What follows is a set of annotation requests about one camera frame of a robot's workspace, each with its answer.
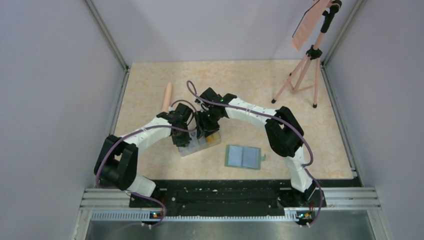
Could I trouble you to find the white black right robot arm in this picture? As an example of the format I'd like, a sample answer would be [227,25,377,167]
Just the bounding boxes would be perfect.
[195,87,314,206]

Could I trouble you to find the pink tripod stand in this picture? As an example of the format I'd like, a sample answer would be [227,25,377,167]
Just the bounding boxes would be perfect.
[271,0,343,109]

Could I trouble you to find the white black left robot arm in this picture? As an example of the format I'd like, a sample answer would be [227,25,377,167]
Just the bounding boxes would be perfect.
[93,103,195,207]

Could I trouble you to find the clear plastic card box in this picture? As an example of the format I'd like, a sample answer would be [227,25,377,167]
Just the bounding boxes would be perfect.
[177,131,221,157]

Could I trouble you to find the pink cylindrical handle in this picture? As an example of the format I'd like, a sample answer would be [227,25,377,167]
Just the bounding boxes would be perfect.
[161,82,173,113]

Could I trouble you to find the pink flat panel on tripod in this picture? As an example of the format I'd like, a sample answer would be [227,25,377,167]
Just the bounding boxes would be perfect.
[291,0,330,51]

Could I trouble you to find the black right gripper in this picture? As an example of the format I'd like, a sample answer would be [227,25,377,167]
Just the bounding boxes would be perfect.
[194,107,220,140]

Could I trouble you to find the silver cards in box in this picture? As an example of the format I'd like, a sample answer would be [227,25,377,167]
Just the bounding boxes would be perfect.
[178,141,209,157]

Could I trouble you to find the grey slotted cable duct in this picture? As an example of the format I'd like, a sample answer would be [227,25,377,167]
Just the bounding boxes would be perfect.
[90,210,299,222]

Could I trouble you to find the gold VIP credit card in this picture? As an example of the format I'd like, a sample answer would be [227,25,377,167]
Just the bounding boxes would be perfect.
[205,132,221,145]

